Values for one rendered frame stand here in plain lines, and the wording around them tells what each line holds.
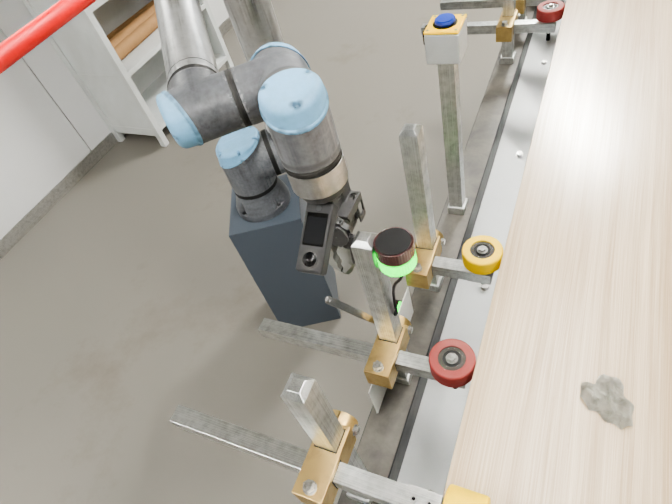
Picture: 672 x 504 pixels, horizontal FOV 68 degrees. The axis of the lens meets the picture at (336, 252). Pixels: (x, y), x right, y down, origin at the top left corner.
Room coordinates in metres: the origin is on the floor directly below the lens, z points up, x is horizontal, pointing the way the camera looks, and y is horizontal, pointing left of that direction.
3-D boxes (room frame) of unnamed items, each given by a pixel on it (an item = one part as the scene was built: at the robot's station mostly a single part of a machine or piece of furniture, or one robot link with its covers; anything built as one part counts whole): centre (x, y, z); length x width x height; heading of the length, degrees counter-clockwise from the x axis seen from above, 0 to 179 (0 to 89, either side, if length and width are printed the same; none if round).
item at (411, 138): (0.72, -0.20, 0.93); 0.03 x 0.03 x 0.48; 53
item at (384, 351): (0.50, -0.04, 0.84); 0.13 x 0.06 x 0.05; 143
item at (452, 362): (0.41, -0.13, 0.85); 0.08 x 0.08 x 0.11
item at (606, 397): (0.26, -0.31, 0.91); 0.09 x 0.07 x 0.02; 172
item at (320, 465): (0.30, 0.12, 0.94); 0.13 x 0.06 x 0.05; 143
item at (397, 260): (0.49, -0.09, 1.14); 0.06 x 0.06 x 0.02
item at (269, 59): (0.72, 0.00, 1.32); 0.12 x 0.12 x 0.09; 1
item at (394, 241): (0.49, -0.08, 1.04); 0.06 x 0.06 x 0.22; 53
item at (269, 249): (1.36, 0.18, 0.30); 0.25 x 0.25 x 0.60; 81
